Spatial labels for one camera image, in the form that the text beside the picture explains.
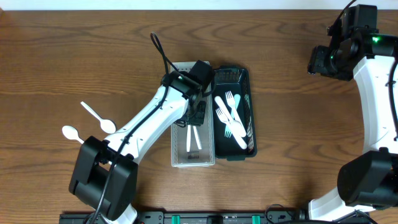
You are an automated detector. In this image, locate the black plastic basket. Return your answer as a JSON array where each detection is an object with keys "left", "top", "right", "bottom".
[{"left": 211, "top": 65, "right": 257, "bottom": 161}]

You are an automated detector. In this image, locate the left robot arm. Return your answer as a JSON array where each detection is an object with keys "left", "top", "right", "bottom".
[{"left": 69, "top": 70, "right": 215, "bottom": 223}]

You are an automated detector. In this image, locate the white plastic fork top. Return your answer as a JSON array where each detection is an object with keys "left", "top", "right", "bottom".
[{"left": 224, "top": 94, "right": 241, "bottom": 138}]

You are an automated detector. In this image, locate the white plastic fork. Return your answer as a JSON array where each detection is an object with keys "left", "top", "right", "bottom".
[
  {"left": 225, "top": 91, "right": 242, "bottom": 124},
  {"left": 216, "top": 108, "right": 248, "bottom": 149},
  {"left": 224, "top": 94, "right": 241, "bottom": 138}
]

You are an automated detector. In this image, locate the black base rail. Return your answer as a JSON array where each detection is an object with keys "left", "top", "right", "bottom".
[{"left": 58, "top": 209, "right": 377, "bottom": 224}]

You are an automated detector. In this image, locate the white plastic utensil handle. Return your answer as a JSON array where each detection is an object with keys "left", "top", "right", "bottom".
[{"left": 80, "top": 101, "right": 116, "bottom": 134}]

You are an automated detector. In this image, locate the clear plastic basket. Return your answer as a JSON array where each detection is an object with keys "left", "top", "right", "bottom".
[{"left": 170, "top": 60, "right": 216, "bottom": 168}]

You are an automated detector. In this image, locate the white plastic spoon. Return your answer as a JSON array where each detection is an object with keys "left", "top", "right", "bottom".
[
  {"left": 193, "top": 126, "right": 202, "bottom": 150},
  {"left": 62, "top": 126, "right": 84, "bottom": 144},
  {"left": 215, "top": 96, "right": 246, "bottom": 138},
  {"left": 186, "top": 125, "right": 191, "bottom": 152}
]

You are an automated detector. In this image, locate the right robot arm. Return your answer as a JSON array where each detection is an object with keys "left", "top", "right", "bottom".
[{"left": 308, "top": 29, "right": 397, "bottom": 222}]

